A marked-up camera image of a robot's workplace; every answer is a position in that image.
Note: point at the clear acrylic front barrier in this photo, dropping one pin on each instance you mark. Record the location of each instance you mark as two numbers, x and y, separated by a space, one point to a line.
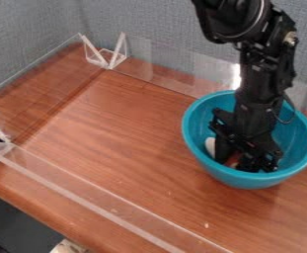
156 229

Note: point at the clear acrylic corner bracket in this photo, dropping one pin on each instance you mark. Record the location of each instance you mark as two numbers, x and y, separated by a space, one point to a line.
106 58

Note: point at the toy mushroom brown cap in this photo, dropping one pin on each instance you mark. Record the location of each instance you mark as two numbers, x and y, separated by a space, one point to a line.
210 146

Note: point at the blue plastic bowl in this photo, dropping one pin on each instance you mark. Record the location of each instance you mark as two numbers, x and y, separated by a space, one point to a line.
290 136

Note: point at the clear acrylic back barrier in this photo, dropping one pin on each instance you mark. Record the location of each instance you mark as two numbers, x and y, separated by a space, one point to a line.
178 69

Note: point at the clear acrylic barrier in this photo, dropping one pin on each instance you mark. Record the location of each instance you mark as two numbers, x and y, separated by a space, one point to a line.
156 229
178 69

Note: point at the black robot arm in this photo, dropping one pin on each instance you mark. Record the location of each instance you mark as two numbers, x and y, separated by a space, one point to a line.
262 33

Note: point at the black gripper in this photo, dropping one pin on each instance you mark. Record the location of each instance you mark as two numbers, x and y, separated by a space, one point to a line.
245 130

